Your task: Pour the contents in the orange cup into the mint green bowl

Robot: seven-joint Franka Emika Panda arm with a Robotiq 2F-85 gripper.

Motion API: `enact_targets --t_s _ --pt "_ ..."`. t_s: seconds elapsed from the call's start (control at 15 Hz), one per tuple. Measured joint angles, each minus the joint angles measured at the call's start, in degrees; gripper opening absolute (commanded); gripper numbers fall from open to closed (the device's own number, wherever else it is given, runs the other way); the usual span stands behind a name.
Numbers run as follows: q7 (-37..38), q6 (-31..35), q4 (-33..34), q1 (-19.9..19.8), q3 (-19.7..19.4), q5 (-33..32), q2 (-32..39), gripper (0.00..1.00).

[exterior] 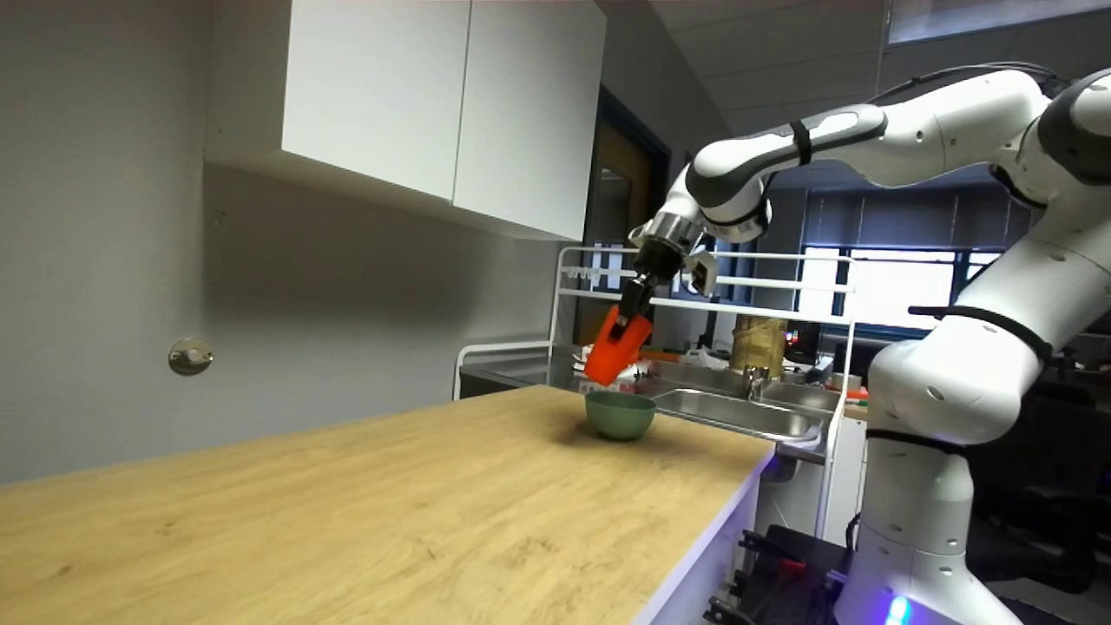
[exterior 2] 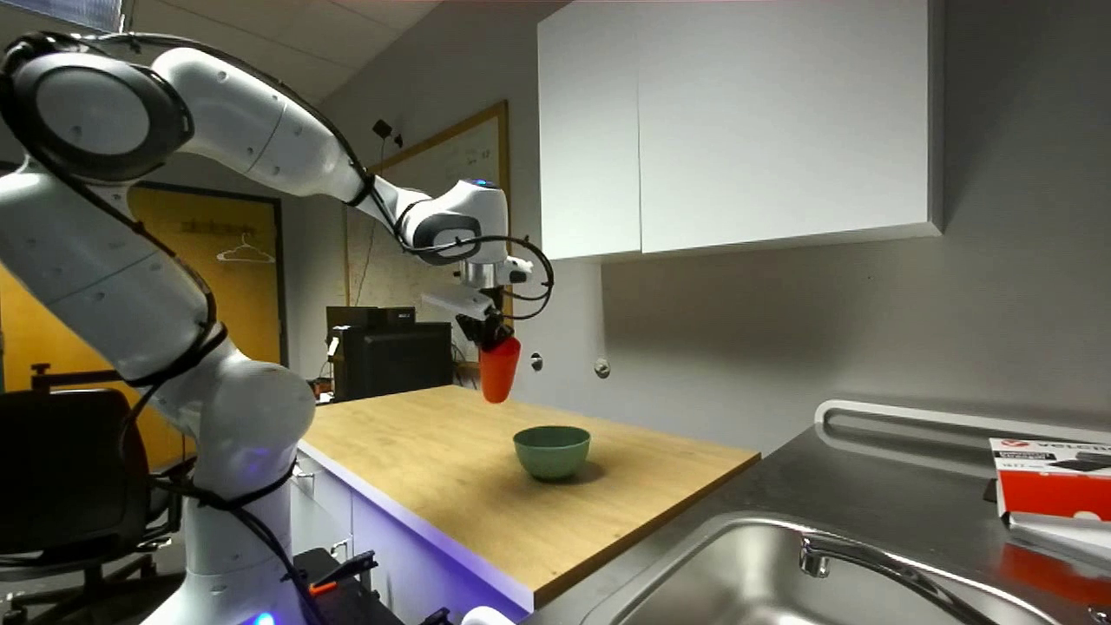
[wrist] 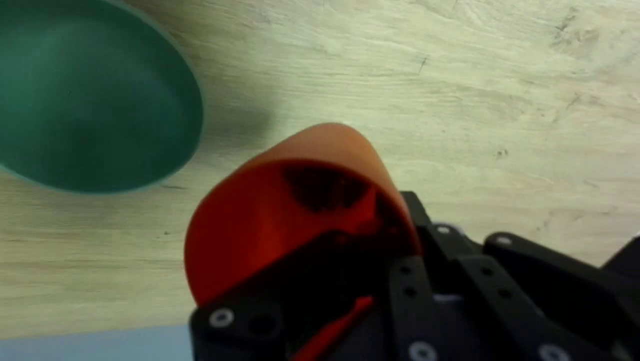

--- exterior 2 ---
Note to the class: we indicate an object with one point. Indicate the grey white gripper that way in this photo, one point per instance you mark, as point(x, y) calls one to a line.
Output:
point(493, 278)

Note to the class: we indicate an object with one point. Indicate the orange plastic cup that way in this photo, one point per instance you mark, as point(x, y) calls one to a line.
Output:
point(502, 371)

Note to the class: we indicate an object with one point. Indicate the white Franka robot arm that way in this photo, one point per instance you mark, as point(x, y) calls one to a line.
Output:
point(141, 278)

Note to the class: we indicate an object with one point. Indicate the mint green bowl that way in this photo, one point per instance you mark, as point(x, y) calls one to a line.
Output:
point(552, 454)

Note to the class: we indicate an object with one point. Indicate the black microwave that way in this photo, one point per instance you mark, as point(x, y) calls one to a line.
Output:
point(385, 364)

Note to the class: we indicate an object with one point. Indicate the wood framed whiteboard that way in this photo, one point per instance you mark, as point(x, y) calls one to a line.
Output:
point(464, 157)

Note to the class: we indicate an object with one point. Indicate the narrow white cabinet door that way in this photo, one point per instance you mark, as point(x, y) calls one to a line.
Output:
point(589, 126)

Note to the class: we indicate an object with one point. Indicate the white base cabinet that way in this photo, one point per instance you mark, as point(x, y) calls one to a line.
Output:
point(383, 545)

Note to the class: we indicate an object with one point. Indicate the yellow door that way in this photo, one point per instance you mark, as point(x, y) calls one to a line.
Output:
point(243, 301)

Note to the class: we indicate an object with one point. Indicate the black device with orange button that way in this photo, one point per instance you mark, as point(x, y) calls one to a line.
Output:
point(340, 593)

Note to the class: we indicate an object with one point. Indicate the stainless steel sink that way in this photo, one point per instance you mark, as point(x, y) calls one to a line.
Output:
point(739, 578)

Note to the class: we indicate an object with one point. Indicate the wide white cabinet door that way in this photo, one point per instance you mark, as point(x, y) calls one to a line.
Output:
point(784, 115)

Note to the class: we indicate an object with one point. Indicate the black office chair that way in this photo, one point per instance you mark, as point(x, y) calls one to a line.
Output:
point(62, 474)

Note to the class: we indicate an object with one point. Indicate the chrome sink faucet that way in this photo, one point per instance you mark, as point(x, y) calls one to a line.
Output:
point(879, 564)

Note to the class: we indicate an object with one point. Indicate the ceiling light panel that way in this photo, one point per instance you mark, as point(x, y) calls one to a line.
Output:
point(79, 12)

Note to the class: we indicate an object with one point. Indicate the red and white box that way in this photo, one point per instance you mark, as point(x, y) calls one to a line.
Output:
point(1054, 489)

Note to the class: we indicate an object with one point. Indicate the round wall knob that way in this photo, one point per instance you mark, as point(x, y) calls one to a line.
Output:
point(603, 371)
point(537, 364)

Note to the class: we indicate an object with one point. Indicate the small black wall device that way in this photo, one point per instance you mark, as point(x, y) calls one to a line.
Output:
point(383, 126)

